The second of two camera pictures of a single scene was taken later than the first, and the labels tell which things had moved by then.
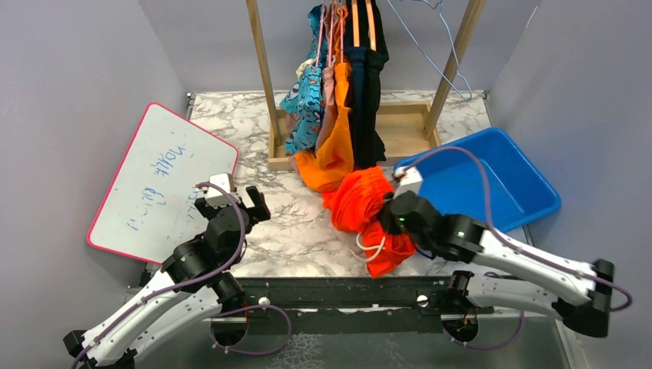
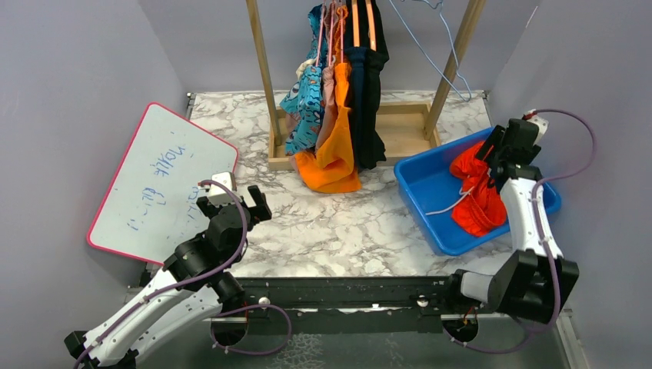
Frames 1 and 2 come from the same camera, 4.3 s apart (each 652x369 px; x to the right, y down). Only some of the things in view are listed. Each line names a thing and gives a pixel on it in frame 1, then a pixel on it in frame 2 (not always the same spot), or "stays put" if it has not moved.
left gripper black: x=260 y=211 stays put
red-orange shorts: x=351 y=201 to x=480 y=207
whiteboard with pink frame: x=150 y=207 stays put
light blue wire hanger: x=440 y=4 stays put
